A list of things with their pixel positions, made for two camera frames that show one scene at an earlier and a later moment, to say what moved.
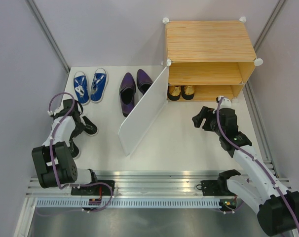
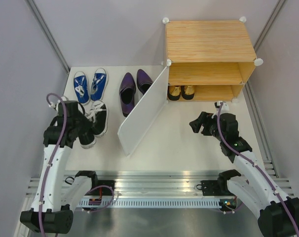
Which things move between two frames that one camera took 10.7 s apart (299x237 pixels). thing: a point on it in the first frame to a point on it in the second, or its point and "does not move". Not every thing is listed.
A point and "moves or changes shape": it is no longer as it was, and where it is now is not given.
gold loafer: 188,92 does not move
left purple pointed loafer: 127,93 does not move
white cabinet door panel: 146,113 does not move
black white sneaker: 91,129 moves or changes shape
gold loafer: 173,92 does not move
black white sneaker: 73,148 to 86,135
